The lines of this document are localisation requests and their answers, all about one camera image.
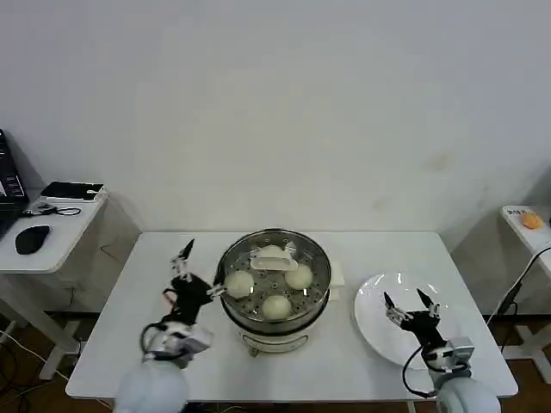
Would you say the perforated steel steamer basket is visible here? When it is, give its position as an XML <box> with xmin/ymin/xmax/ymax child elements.
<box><xmin>217</xmin><ymin>229</ymin><xmax>333</xmax><ymax>324</ymax></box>

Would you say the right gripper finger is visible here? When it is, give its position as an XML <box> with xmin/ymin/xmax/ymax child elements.
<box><xmin>383</xmin><ymin>291</ymin><xmax>409</xmax><ymax>330</ymax></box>
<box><xmin>415</xmin><ymin>287</ymin><xmax>442</xmax><ymax>319</ymax></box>

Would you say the white desk with orange thing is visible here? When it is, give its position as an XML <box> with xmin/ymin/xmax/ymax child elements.
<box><xmin>501</xmin><ymin>205</ymin><xmax>551</xmax><ymax>362</ymax></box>

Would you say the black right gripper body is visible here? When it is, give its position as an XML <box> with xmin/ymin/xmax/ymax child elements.
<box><xmin>399</xmin><ymin>309</ymin><xmax>449</xmax><ymax>348</ymax></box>

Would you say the round glass lid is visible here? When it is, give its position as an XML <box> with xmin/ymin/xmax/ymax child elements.
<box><xmin>217</xmin><ymin>230</ymin><xmax>333</xmax><ymax>322</ymax></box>

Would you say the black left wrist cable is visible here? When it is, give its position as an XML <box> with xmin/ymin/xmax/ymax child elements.
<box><xmin>140</xmin><ymin>287</ymin><xmax>178</xmax><ymax>361</ymax></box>

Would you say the thin black wall cord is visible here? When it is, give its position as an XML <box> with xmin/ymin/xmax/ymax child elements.
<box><xmin>100</xmin><ymin>243</ymin><xmax>130</xmax><ymax>264</ymax></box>

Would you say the black laptop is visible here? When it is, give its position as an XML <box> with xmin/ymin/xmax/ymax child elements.
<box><xmin>0</xmin><ymin>128</ymin><xmax>30</xmax><ymax>237</ymax></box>

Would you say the white desk with laptop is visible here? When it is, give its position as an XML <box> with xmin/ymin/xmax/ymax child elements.
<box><xmin>0</xmin><ymin>193</ymin><xmax>111</xmax><ymax>379</ymax></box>

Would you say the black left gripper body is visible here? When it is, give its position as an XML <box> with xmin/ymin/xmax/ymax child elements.
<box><xmin>170</xmin><ymin>274</ymin><xmax>215</xmax><ymax>324</ymax></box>

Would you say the flat black white-edged box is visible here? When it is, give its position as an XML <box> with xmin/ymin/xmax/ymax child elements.
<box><xmin>40</xmin><ymin>180</ymin><xmax>106</xmax><ymax>202</ymax></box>

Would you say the white floor cable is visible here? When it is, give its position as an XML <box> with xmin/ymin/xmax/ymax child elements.
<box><xmin>0</xmin><ymin>329</ymin><xmax>70</xmax><ymax>382</ymax></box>

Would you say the white electric steamer base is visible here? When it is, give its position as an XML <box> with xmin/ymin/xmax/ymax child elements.
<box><xmin>210</xmin><ymin>260</ymin><xmax>348</xmax><ymax>359</ymax></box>

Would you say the black computer mouse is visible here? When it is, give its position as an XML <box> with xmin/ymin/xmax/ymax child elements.
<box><xmin>15</xmin><ymin>224</ymin><xmax>51</xmax><ymax>255</ymax></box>

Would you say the round white plate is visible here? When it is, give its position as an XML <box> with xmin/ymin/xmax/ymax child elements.
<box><xmin>354</xmin><ymin>271</ymin><xmax>470</xmax><ymax>371</ymax></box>

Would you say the black hanging power cable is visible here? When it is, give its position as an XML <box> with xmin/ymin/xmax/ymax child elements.
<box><xmin>485</xmin><ymin>246</ymin><xmax>551</xmax><ymax>358</ymax></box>

